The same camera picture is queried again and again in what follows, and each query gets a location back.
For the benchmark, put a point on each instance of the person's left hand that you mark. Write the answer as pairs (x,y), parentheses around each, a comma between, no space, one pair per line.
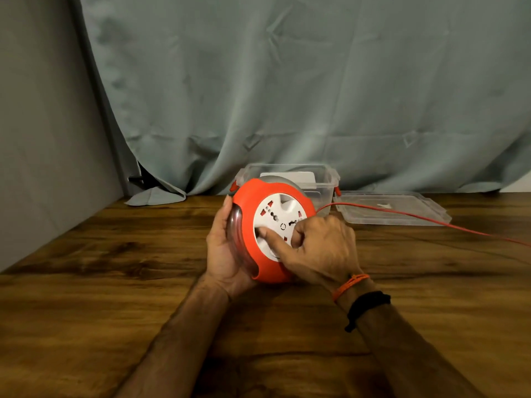
(222,256)

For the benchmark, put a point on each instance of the person's right hand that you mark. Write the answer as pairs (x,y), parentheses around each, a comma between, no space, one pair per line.
(321,252)

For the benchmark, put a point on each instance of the person's left thumb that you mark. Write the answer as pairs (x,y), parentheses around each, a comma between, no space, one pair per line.
(227,213)

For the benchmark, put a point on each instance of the person's right thumb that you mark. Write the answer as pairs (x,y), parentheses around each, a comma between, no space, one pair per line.
(274,243)

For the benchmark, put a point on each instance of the person's left forearm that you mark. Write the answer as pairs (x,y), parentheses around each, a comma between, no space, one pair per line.
(174,348)

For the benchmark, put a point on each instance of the person's right forearm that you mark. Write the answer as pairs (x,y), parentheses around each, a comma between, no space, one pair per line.
(406,352)

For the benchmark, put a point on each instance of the clear plastic storage box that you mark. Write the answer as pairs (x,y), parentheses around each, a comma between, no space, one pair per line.
(321,180)

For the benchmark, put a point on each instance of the orange thread wristband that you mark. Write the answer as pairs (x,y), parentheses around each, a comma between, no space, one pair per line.
(349,285)

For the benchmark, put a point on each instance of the black wristband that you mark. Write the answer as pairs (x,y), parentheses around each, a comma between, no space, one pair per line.
(365,307)

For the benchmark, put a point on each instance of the clear plastic box lid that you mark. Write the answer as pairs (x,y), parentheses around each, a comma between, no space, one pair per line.
(390,208)

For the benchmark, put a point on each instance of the grey-green curtain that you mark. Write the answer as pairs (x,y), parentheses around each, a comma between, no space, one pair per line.
(307,91)

